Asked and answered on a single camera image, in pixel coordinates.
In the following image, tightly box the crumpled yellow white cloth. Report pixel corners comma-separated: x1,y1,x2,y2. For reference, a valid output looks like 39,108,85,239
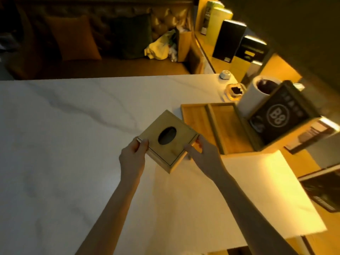
144,30,178,62

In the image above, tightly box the tall black box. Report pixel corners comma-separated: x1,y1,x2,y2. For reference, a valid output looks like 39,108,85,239
212,19,247,63

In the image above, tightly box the brown paper bag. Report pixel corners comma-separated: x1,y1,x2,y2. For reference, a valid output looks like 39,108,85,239
175,27,193,63

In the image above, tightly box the black framed sign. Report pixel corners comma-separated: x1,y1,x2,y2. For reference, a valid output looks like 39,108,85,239
247,80,322,152

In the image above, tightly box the person's right forearm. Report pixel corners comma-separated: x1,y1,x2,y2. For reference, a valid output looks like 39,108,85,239
213,169,299,255

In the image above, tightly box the person's left forearm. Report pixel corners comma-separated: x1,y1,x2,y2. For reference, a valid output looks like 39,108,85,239
75,179,141,255

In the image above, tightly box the dark green cushion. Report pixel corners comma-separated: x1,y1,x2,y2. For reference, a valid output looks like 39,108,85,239
109,14,153,60

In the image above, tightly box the dark booklet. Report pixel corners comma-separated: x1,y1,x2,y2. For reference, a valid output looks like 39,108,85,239
298,165,340,213

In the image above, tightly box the person's right hand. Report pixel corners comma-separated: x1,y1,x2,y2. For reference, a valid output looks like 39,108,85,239
184,135,227,183

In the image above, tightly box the green box with dark label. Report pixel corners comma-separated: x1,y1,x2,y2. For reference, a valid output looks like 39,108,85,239
200,0,225,35

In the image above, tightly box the person's left hand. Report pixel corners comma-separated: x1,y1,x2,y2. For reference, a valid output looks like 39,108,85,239
119,137,149,185

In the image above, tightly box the tall yellow green box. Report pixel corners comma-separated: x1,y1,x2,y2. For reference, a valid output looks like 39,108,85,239
206,7,234,47

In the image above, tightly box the tufted leather sofa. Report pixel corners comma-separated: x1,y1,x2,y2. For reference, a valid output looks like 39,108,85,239
5,0,205,80

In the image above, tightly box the orange cushion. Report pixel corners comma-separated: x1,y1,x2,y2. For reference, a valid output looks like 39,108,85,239
45,15,102,61

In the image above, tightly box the glass ashtray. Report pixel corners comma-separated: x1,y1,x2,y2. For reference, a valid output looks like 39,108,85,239
224,83,247,101

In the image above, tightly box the wooden tissue box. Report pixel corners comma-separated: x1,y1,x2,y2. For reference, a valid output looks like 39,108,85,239
137,110,199,174

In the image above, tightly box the white cylindrical cup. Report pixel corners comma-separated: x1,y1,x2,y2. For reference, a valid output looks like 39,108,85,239
237,75,282,118

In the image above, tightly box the wooden tray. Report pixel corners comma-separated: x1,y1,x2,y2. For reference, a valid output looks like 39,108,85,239
181,103,258,155

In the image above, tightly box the black box with yellow label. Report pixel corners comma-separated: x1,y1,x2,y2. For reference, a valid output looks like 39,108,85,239
236,35,268,63

